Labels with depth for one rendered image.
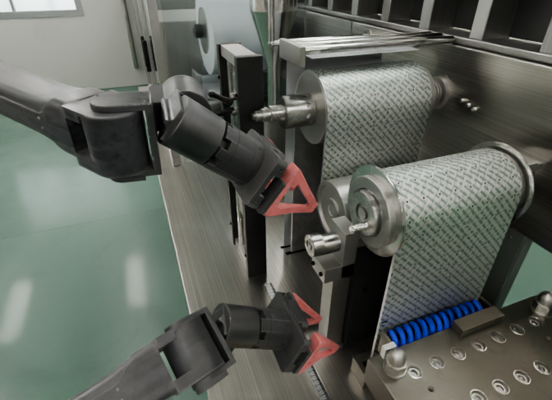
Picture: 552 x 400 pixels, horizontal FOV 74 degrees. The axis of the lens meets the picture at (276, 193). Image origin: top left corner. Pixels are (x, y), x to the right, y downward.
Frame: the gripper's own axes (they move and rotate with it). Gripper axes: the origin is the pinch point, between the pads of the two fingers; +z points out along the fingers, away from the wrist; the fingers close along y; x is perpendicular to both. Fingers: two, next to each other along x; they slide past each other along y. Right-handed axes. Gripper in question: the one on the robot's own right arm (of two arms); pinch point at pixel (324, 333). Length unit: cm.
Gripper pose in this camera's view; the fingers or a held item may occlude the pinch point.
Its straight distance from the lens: 64.9
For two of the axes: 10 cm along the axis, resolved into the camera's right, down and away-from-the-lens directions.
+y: 3.6, 5.0, -7.9
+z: 8.0, 2.7, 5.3
